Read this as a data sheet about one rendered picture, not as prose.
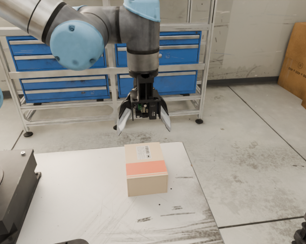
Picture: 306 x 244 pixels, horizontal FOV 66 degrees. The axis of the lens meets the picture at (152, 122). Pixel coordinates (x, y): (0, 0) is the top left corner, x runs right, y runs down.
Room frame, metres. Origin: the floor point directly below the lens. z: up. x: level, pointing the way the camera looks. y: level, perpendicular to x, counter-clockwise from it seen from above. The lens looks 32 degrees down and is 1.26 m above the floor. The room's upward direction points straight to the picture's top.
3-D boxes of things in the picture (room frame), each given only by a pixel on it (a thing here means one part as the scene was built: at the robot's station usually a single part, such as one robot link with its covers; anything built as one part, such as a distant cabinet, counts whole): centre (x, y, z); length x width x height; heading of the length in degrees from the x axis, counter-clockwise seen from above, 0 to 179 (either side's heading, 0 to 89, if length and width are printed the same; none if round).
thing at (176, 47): (1.98, -0.05, 0.60); 0.72 x 0.03 x 0.56; 98
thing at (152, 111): (0.54, 0.02, 1.01); 0.09 x 0.08 x 0.12; 8
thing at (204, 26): (1.96, 0.35, 0.91); 1.70 x 0.10 x 0.05; 98
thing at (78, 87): (1.87, 0.74, 0.60); 0.72 x 0.03 x 0.56; 98
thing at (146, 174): (0.57, 0.03, 0.74); 0.16 x 0.12 x 0.07; 8
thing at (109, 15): (0.53, 0.12, 1.17); 0.11 x 0.11 x 0.08; 0
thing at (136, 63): (0.55, 0.02, 1.09); 0.08 x 0.08 x 0.05
